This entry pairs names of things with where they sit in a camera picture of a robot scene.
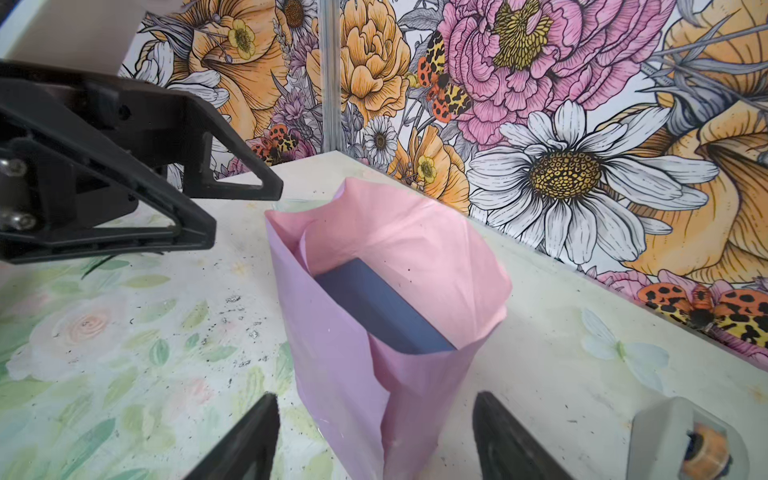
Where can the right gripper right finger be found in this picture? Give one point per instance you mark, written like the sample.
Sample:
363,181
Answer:
506,450

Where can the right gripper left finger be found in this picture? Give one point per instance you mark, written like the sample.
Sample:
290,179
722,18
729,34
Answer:
247,451

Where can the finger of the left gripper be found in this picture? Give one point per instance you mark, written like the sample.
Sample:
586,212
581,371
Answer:
216,156
99,166

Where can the pink wrapping paper sheet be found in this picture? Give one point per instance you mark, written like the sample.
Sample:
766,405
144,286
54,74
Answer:
382,411

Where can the navy blue gift box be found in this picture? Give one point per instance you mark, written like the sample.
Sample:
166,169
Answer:
380,310

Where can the white tape dispenser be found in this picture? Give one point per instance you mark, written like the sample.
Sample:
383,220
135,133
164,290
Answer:
659,440

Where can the orange clear tape roll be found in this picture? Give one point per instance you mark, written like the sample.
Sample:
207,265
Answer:
708,454

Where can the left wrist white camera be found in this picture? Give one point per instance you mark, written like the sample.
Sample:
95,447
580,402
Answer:
82,35

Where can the left aluminium corner post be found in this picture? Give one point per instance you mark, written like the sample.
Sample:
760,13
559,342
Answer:
329,41

